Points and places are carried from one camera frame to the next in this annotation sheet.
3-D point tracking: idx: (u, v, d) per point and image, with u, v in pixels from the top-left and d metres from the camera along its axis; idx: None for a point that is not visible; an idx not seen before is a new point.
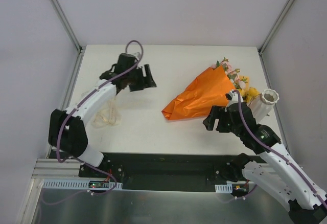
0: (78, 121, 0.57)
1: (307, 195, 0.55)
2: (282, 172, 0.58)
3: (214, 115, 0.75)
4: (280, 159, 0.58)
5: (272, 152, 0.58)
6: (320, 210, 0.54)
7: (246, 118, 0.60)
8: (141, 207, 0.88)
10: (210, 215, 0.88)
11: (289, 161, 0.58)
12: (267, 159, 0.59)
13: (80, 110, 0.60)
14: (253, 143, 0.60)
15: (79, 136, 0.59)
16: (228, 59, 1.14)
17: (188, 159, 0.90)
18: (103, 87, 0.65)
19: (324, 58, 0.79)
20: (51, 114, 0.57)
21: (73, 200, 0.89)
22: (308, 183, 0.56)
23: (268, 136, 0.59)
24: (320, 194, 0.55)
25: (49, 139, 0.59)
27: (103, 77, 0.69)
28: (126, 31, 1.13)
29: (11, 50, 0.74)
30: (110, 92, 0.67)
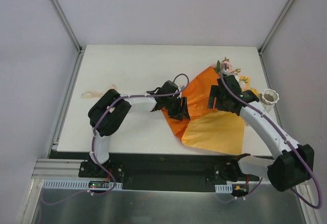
0: (127, 106, 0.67)
1: (277, 141, 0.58)
2: (258, 125, 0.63)
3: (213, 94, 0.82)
4: (255, 113, 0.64)
5: (248, 107, 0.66)
6: (288, 155, 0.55)
7: (231, 82, 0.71)
8: (141, 207, 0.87)
10: (210, 215, 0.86)
11: (263, 113, 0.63)
12: (246, 113, 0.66)
13: (130, 101, 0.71)
14: (232, 103, 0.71)
15: (118, 120, 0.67)
16: (229, 59, 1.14)
17: (188, 159, 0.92)
18: (149, 97, 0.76)
19: (324, 58, 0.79)
20: (107, 91, 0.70)
21: (73, 200, 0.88)
22: (280, 131, 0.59)
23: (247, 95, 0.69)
24: (289, 141, 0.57)
25: (91, 109, 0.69)
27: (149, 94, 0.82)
28: (126, 31, 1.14)
29: (11, 50, 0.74)
30: (148, 105, 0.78)
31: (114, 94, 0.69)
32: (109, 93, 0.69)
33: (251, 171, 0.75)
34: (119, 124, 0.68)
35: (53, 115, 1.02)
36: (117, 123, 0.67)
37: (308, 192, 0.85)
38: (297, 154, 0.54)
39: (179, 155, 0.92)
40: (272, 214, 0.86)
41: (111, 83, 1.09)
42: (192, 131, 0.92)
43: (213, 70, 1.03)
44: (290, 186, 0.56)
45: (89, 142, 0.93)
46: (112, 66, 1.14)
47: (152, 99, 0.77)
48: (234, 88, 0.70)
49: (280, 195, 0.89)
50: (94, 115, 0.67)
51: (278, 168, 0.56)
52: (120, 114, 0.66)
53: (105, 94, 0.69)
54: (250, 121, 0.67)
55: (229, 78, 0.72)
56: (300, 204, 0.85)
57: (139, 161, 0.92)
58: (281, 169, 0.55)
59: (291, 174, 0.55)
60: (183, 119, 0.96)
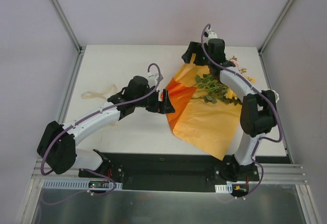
0: (71, 139, 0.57)
1: (244, 89, 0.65)
2: (232, 82, 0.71)
3: (191, 50, 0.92)
4: (230, 73, 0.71)
5: (224, 70, 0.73)
6: (252, 96, 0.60)
7: (218, 51, 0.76)
8: (141, 207, 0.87)
10: (210, 215, 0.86)
11: (236, 72, 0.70)
12: (223, 75, 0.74)
13: (77, 128, 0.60)
14: (214, 70, 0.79)
15: (66, 155, 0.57)
16: (237, 58, 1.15)
17: (188, 159, 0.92)
18: (108, 110, 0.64)
19: (324, 58, 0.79)
20: (47, 125, 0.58)
21: (72, 201, 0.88)
22: (247, 81, 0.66)
23: (226, 64, 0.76)
24: (255, 87, 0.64)
25: (38, 149, 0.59)
27: (111, 100, 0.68)
28: (125, 31, 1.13)
29: (11, 50, 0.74)
30: (112, 116, 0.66)
31: (54, 128, 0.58)
32: (49, 128, 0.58)
33: (241, 154, 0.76)
34: (71, 156, 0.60)
35: (53, 115, 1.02)
36: (65, 159, 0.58)
37: (307, 193, 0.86)
38: (260, 94, 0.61)
39: (179, 155, 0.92)
40: (272, 214, 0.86)
41: (111, 83, 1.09)
42: (185, 124, 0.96)
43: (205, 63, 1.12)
44: (259, 128, 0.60)
45: (90, 142, 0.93)
46: (112, 66, 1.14)
47: (112, 111, 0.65)
48: (220, 56, 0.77)
49: (281, 195, 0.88)
50: (42, 154, 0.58)
51: (244, 110, 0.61)
52: (67, 151, 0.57)
53: (45, 128, 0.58)
54: (228, 83, 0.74)
55: (219, 45, 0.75)
56: (300, 205, 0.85)
57: (138, 161, 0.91)
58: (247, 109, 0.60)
59: (256, 112, 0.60)
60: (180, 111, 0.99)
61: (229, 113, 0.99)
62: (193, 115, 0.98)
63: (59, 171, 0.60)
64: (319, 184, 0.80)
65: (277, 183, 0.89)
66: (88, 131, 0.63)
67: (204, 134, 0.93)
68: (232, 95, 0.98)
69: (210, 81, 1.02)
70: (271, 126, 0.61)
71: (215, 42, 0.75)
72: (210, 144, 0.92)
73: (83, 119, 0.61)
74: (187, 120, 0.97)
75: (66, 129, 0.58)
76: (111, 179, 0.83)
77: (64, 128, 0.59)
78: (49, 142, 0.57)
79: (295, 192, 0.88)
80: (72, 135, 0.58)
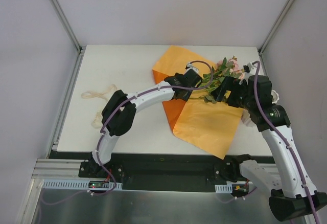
0: (134, 109, 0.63)
1: (294, 182, 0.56)
2: (278, 153, 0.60)
3: (226, 87, 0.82)
4: (280, 141, 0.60)
5: (275, 131, 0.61)
6: (301, 202, 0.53)
7: (262, 93, 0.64)
8: (141, 208, 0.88)
10: (209, 215, 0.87)
11: (289, 146, 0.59)
12: (269, 137, 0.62)
13: (139, 99, 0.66)
14: (259, 117, 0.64)
15: (126, 122, 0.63)
16: (237, 58, 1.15)
17: (188, 159, 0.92)
18: (164, 89, 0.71)
19: (324, 58, 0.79)
20: (114, 92, 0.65)
21: (72, 201, 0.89)
22: (301, 174, 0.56)
23: (278, 117, 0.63)
24: (308, 187, 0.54)
25: (103, 110, 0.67)
27: (167, 81, 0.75)
28: (126, 31, 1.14)
29: (12, 50, 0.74)
30: (165, 96, 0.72)
31: (120, 96, 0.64)
32: (117, 95, 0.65)
33: (248, 174, 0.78)
34: (129, 124, 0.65)
35: (53, 115, 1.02)
36: (125, 125, 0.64)
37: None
38: (311, 202, 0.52)
39: (179, 155, 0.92)
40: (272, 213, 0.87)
41: (111, 83, 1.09)
42: (185, 124, 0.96)
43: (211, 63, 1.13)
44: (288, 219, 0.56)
45: (90, 142, 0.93)
46: (112, 66, 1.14)
47: (168, 90, 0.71)
48: (266, 98, 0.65)
49: None
50: (106, 116, 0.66)
51: (284, 204, 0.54)
52: (128, 118, 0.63)
53: (113, 95, 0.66)
54: (270, 147, 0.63)
55: (265, 86, 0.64)
56: None
57: (138, 161, 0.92)
58: (287, 208, 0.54)
59: (296, 214, 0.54)
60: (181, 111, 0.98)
61: (230, 114, 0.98)
62: (193, 115, 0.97)
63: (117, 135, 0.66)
64: (318, 185, 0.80)
65: None
66: (144, 106, 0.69)
67: (205, 134, 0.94)
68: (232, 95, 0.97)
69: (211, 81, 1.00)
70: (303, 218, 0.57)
71: (259, 81, 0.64)
72: (210, 144, 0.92)
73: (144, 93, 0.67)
74: (187, 119, 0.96)
75: (130, 98, 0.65)
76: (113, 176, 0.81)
77: (127, 97, 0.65)
78: (115, 108, 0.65)
79: None
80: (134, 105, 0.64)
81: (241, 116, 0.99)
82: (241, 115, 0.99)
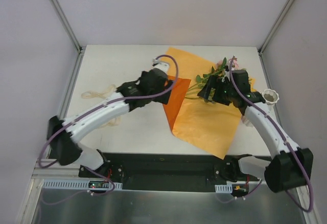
0: (69, 137, 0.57)
1: (276, 141, 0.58)
2: (260, 124, 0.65)
3: (211, 85, 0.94)
4: (259, 113, 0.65)
5: (252, 106, 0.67)
6: (286, 155, 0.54)
7: (241, 82, 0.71)
8: (141, 207, 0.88)
10: (209, 214, 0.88)
11: (266, 114, 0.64)
12: (250, 113, 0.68)
13: (78, 125, 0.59)
14: (239, 101, 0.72)
15: (66, 150, 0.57)
16: (237, 58, 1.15)
17: (188, 159, 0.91)
18: (111, 104, 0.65)
19: (324, 58, 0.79)
20: (50, 119, 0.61)
21: (73, 200, 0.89)
22: (281, 133, 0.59)
23: (255, 96, 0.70)
24: (289, 143, 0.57)
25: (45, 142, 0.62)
27: (120, 91, 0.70)
28: (126, 31, 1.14)
29: (11, 51, 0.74)
30: (116, 111, 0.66)
31: (54, 125, 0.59)
32: (52, 124, 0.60)
33: (248, 168, 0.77)
34: (74, 150, 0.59)
35: (53, 115, 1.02)
36: (68, 154, 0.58)
37: (312, 209, 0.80)
38: (294, 154, 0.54)
39: (179, 156, 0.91)
40: (271, 214, 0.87)
41: (111, 83, 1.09)
42: (185, 124, 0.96)
43: (212, 65, 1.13)
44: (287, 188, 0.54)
45: (89, 142, 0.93)
46: (112, 66, 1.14)
47: (116, 105, 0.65)
48: (246, 86, 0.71)
49: (281, 195, 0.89)
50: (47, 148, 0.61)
51: (274, 166, 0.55)
52: (67, 146, 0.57)
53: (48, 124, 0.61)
54: (254, 121, 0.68)
55: (242, 75, 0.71)
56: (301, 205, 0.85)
57: (138, 161, 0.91)
58: (277, 168, 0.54)
59: (287, 173, 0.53)
60: (181, 112, 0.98)
61: (229, 113, 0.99)
62: (193, 116, 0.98)
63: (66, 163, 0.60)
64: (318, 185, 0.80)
65: None
66: (91, 127, 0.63)
67: (204, 134, 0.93)
68: None
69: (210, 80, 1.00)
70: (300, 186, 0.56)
71: (236, 72, 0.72)
72: (210, 144, 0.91)
73: (83, 116, 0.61)
74: (187, 120, 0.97)
75: (65, 125, 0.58)
76: (110, 180, 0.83)
77: (64, 124, 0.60)
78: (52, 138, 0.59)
79: (295, 193, 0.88)
80: (69, 133, 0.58)
81: (241, 116, 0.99)
82: (240, 115, 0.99)
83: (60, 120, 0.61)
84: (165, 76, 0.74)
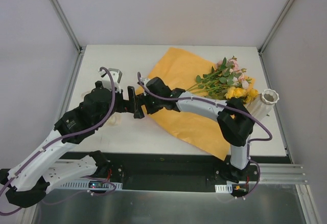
0: (15, 192, 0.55)
1: (211, 110, 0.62)
2: (193, 108, 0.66)
3: (139, 103, 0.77)
4: (187, 101, 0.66)
5: (179, 100, 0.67)
6: (224, 113, 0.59)
7: (160, 87, 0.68)
8: (141, 207, 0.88)
10: (209, 214, 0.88)
11: (191, 96, 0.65)
12: (182, 106, 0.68)
13: (20, 177, 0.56)
14: (168, 106, 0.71)
15: (20, 200, 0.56)
16: (237, 58, 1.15)
17: (188, 159, 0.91)
18: (49, 147, 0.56)
19: (324, 58, 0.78)
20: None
21: (72, 201, 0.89)
22: (209, 100, 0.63)
23: (176, 91, 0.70)
24: (219, 103, 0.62)
25: None
27: (59, 127, 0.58)
28: (126, 31, 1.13)
29: (12, 51, 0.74)
30: (62, 150, 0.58)
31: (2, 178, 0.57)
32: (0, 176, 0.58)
33: (237, 160, 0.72)
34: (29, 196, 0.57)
35: (53, 115, 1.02)
36: (25, 200, 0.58)
37: (313, 209, 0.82)
38: (229, 108, 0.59)
39: (179, 156, 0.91)
40: (271, 213, 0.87)
41: None
42: (185, 125, 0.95)
43: (212, 65, 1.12)
44: (245, 135, 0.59)
45: (90, 142, 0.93)
46: (112, 66, 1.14)
47: (56, 146, 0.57)
48: (165, 89, 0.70)
49: (281, 195, 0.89)
50: None
51: (224, 129, 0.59)
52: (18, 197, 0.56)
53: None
54: (189, 111, 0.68)
55: (157, 83, 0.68)
56: (300, 205, 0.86)
57: (139, 161, 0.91)
58: (226, 127, 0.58)
59: (234, 124, 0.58)
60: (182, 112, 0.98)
61: None
62: (193, 116, 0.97)
63: (31, 205, 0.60)
64: (319, 186, 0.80)
65: (277, 184, 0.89)
66: (40, 172, 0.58)
67: (204, 135, 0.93)
68: (232, 96, 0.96)
69: (211, 80, 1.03)
70: (252, 126, 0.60)
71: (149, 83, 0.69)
72: (210, 145, 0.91)
73: (23, 168, 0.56)
74: (187, 120, 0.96)
75: (8, 181, 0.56)
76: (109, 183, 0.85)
77: (9, 176, 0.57)
78: None
79: (295, 192, 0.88)
80: (14, 188, 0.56)
81: None
82: None
83: (5, 174, 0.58)
84: (105, 99, 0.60)
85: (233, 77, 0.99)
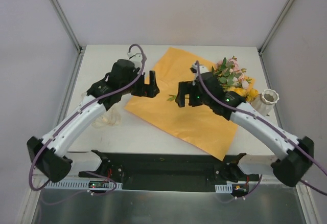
0: (53, 154, 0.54)
1: (278, 143, 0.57)
2: (254, 129, 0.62)
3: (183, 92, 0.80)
4: (247, 116, 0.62)
5: (237, 111, 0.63)
6: (293, 153, 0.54)
7: (212, 85, 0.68)
8: (141, 207, 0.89)
10: (209, 214, 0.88)
11: (255, 115, 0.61)
12: (237, 119, 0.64)
13: (58, 138, 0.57)
14: (221, 108, 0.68)
15: (54, 166, 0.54)
16: (237, 58, 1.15)
17: (188, 159, 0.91)
18: (87, 108, 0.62)
19: (324, 58, 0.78)
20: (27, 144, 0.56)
21: (72, 200, 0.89)
22: (279, 131, 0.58)
23: (232, 95, 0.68)
24: (290, 139, 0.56)
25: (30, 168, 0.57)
27: (92, 92, 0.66)
28: (126, 31, 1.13)
29: (11, 51, 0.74)
30: (95, 112, 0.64)
31: (34, 146, 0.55)
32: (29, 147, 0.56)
33: (251, 169, 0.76)
34: (62, 165, 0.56)
35: (53, 115, 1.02)
36: (57, 169, 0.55)
37: (313, 209, 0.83)
38: (301, 150, 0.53)
39: (179, 156, 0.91)
40: (271, 213, 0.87)
41: None
42: (185, 125, 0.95)
43: (212, 65, 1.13)
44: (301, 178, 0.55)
45: (90, 143, 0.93)
46: (112, 66, 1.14)
47: (92, 106, 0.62)
48: (217, 89, 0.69)
49: (281, 195, 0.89)
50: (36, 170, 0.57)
51: (283, 166, 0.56)
52: (53, 162, 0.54)
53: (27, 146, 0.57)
54: (244, 127, 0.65)
55: (210, 79, 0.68)
56: (300, 205, 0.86)
57: (139, 161, 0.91)
58: (288, 168, 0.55)
59: (298, 168, 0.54)
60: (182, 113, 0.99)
61: None
62: (193, 116, 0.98)
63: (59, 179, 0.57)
64: (318, 186, 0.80)
65: (277, 184, 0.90)
66: (74, 135, 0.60)
67: (204, 135, 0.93)
68: None
69: None
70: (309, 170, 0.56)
71: (205, 77, 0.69)
72: (210, 145, 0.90)
73: (61, 128, 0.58)
74: (187, 121, 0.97)
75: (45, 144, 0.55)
76: (110, 180, 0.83)
77: (43, 142, 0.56)
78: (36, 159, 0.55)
79: (295, 192, 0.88)
80: (52, 150, 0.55)
81: None
82: None
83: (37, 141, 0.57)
84: (131, 66, 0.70)
85: (233, 77, 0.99)
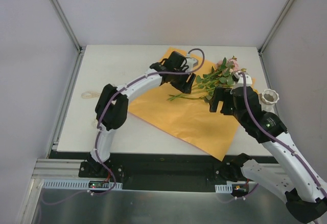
0: (126, 99, 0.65)
1: (309, 188, 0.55)
2: (287, 164, 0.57)
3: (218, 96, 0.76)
4: (284, 150, 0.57)
5: (277, 142, 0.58)
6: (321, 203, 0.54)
7: (252, 104, 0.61)
8: (142, 207, 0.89)
10: (209, 214, 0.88)
11: (294, 152, 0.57)
12: (272, 148, 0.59)
13: (129, 90, 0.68)
14: (257, 131, 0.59)
15: (121, 112, 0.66)
16: (237, 58, 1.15)
17: (188, 159, 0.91)
18: (152, 76, 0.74)
19: (324, 58, 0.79)
20: (104, 87, 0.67)
21: (73, 200, 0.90)
22: (313, 176, 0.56)
23: (270, 118, 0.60)
24: (323, 188, 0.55)
25: (96, 108, 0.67)
27: (154, 67, 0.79)
28: (126, 31, 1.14)
29: (10, 50, 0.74)
30: (154, 82, 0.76)
31: (111, 90, 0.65)
32: (107, 89, 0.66)
33: (253, 177, 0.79)
34: (123, 115, 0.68)
35: (53, 115, 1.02)
36: (121, 113, 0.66)
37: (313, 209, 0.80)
38: None
39: (179, 156, 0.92)
40: (271, 213, 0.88)
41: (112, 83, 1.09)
42: (185, 125, 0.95)
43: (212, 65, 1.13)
44: None
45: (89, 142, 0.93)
46: (112, 66, 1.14)
47: (156, 77, 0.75)
48: (257, 109, 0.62)
49: None
50: (98, 113, 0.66)
51: (304, 208, 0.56)
52: (122, 108, 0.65)
53: (102, 90, 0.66)
54: (273, 155, 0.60)
55: (252, 96, 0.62)
56: None
57: (139, 161, 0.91)
58: (309, 213, 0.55)
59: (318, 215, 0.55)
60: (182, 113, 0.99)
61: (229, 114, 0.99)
62: (194, 116, 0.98)
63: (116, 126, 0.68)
64: None
65: None
66: (136, 94, 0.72)
67: (205, 135, 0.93)
68: None
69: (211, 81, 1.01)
70: None
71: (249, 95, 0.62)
72: (211, 146, 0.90)
73: (133, 83, 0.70)
74: (188, 121, 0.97)
75: (120, 90, 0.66)
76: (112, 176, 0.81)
77: (117, 90, 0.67)
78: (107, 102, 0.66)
79: None
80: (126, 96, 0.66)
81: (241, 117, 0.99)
82: None
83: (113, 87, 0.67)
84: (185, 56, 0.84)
85: None
